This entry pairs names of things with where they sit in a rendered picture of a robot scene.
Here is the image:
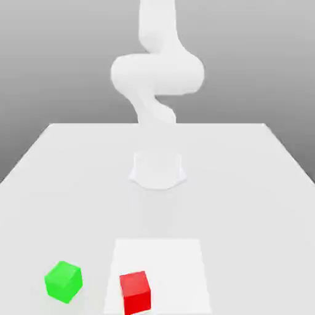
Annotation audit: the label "small red cube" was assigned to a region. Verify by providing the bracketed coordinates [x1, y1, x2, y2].
[119, 270, 152, 315]

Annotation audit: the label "small green cube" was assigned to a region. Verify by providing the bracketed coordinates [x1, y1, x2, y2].
[44, 260, 84, 305]

